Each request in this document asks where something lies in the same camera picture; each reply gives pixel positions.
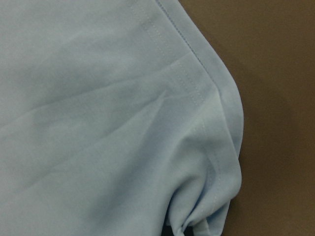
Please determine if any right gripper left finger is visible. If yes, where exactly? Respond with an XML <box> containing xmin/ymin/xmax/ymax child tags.
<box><xmin>161</xmin><ymin>225</ymin><xmax>174</xmax><ymax>236</ymax></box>

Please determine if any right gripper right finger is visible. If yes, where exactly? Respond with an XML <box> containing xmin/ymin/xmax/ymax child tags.
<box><xmin>183</xmin><ymin>226</ymin><xmax>194</xmax><ymax>236</ymax></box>

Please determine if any light blue t-shirt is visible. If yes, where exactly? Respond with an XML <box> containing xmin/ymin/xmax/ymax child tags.
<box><xmin>0</xmin><ymin>0</ymin><xmax>244</xmax><ymax>236</ymax></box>

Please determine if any brown paper table cover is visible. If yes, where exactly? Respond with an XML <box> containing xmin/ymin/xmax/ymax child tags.
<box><xmin>181</xmin><ymin>0</ymin><xmax>315</xmax><ymax>236</ymax></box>

